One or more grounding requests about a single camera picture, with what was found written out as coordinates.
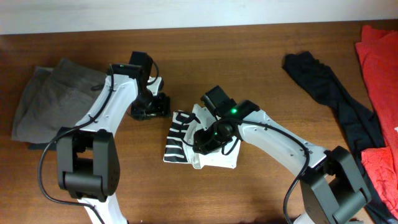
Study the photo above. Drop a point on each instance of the black garment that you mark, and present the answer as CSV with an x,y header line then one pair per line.
x,y
359,124

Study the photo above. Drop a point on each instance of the red garment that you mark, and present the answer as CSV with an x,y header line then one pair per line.
x,y
377,52

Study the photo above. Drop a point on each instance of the white polo shirt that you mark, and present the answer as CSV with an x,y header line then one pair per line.
x,y
179,145

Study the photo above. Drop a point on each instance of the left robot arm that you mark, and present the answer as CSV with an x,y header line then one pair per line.
x,y
87,159

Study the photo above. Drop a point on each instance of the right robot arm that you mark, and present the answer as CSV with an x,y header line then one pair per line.
x,y
328,186

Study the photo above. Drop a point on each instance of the folded grey trousers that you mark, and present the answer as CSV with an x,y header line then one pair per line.
x,y
54,98

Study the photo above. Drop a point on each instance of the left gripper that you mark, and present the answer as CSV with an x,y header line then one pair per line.
x,y
161,107

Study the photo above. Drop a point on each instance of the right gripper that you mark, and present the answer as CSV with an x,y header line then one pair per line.
x,y
204,145

